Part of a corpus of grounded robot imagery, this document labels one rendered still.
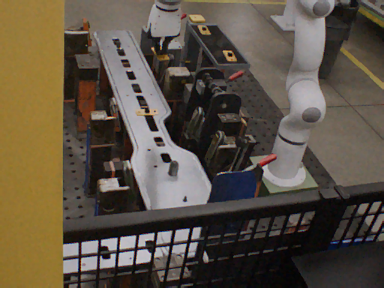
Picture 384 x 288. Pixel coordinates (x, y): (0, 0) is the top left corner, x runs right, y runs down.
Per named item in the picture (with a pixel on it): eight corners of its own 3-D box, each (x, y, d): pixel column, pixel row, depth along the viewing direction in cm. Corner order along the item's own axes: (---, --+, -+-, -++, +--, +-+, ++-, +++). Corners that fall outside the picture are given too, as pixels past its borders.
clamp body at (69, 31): (57, 93, 240) (57, 23, 220) (87, 91, 245) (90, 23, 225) (59, 105, 232) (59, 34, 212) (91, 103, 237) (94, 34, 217)
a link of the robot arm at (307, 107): (305, 127, 196) (322, 75, 182) (314, 157, 181) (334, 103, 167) (275, 124, 195) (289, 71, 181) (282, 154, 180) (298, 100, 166)
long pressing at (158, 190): (85, 31, 234) (85, 28, 233) (132, 31, 242) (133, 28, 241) (163, 262, 129) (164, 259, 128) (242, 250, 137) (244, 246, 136)
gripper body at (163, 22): (177, -3, 164) (172, 28, 171) (148, -2, 160) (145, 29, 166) (187, 7, 159) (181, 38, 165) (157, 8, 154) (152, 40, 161)
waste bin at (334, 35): (273, 55, 475) (292, -17, 434) (321, 55, 492) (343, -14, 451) (297, 83, 437) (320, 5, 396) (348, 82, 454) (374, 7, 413)
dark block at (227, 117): (197, 204, 191) (217, 113, 167) (214, 202, 193) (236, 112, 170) (202, 214, 187) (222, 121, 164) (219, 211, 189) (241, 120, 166)
